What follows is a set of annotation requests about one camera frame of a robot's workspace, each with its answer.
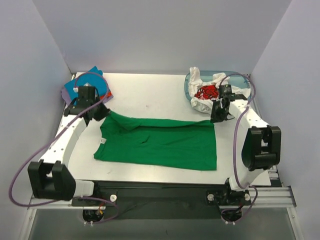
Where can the aluminium frame rail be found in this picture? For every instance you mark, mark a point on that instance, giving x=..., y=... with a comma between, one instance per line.
x=262, y=197

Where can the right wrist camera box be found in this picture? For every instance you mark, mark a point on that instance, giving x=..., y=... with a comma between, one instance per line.
x=225, y=90

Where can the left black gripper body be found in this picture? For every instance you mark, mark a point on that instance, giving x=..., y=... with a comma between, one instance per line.
x=99, y=111

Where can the clear blue plastic bin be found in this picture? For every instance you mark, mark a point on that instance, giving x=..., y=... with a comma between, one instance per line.
x=207, y=76

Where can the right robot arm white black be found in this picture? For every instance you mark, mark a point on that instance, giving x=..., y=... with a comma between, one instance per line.
x=256, y=145

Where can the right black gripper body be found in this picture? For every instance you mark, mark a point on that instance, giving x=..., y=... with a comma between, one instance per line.
x=217, y=113

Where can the white t shirt red print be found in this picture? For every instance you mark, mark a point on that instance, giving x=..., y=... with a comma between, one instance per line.
x=204, y=93

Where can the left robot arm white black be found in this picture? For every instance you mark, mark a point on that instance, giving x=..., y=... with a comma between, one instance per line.
x=50, y=177

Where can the green t shirt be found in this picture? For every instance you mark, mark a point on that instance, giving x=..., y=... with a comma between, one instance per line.
x=171, y=143

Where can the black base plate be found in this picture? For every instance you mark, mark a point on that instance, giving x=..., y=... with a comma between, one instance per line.
x=162, y=201

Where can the folded orange t shirt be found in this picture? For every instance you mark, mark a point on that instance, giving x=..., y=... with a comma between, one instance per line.
x=107, y=95

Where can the folded blue t shirt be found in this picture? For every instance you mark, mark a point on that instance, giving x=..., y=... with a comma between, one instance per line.
x=93, y=79

